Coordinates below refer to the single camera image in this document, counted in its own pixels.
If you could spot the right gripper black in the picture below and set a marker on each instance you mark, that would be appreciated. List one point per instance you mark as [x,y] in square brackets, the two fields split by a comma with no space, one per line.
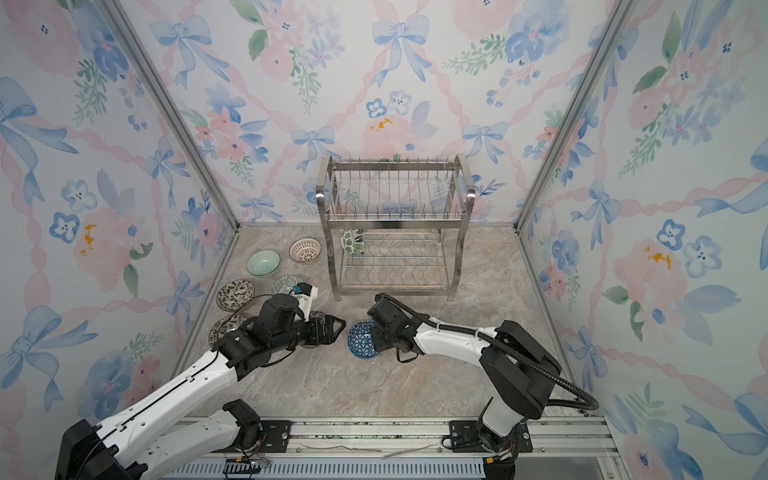
[378,345]

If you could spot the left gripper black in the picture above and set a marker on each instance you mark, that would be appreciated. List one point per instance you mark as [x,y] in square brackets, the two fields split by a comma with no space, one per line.
[319,337]

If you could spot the blue triangle pattern bowl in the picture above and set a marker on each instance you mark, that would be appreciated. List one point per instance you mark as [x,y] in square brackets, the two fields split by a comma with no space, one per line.
[360,340]

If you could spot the green leaf pattern bowl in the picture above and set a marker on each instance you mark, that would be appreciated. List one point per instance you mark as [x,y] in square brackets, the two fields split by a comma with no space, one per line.
[353,242]

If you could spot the steel two-tier dish rack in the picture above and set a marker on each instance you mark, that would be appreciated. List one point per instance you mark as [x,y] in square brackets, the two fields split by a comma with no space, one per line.
[415,214]

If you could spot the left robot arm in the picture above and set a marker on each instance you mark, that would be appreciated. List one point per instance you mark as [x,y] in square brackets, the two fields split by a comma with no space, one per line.
[142,442]

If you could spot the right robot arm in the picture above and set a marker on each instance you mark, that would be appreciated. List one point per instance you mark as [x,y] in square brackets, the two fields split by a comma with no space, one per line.
[526,377]

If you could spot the green geometric pattern bowl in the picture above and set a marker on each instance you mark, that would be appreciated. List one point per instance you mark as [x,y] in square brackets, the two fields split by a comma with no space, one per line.
[285,284]

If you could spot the maroon patterned white bowl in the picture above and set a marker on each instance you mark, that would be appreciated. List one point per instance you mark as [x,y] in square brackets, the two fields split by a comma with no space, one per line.
[305,250]

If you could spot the mint green bowl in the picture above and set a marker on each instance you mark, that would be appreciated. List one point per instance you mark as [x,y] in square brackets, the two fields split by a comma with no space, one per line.
[263,263]

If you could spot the black floral bowl upper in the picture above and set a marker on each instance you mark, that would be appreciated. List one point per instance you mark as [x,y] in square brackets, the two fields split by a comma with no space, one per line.
[235,294]

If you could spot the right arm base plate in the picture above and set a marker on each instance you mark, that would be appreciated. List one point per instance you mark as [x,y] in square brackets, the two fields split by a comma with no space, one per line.
[463,437]

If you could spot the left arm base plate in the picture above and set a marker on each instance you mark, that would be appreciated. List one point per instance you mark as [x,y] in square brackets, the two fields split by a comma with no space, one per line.
[264,436]

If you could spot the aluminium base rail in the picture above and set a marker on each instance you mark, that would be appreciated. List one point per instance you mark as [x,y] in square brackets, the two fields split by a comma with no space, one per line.
[564,447]

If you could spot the left aluminium frame post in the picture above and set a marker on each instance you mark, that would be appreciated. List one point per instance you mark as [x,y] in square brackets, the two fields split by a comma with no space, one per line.
[117,19]

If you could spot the aluminium frame post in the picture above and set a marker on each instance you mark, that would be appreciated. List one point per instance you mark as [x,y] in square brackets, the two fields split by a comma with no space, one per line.
[117,19]
[606,46]

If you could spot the right aluminium frame post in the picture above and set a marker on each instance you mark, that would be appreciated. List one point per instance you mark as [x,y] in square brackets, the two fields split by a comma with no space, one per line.
[606,46]

